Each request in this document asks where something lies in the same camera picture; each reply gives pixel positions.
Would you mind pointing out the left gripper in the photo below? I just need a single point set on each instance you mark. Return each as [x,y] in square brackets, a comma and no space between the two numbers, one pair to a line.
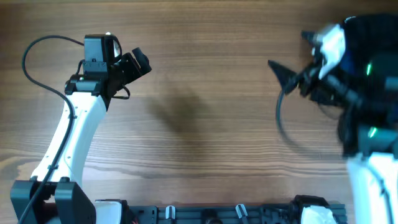
[134,71]

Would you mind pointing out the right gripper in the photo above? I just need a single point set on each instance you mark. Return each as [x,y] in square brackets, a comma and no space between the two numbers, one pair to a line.
[289,78]

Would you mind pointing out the black t-shirt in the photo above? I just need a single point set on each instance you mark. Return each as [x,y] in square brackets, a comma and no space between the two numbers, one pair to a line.
[365,37]

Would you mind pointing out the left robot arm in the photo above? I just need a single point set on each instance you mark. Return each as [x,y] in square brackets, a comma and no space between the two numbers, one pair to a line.
[53,193]

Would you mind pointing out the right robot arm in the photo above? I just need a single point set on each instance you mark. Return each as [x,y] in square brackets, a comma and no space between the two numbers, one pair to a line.
[367,130]

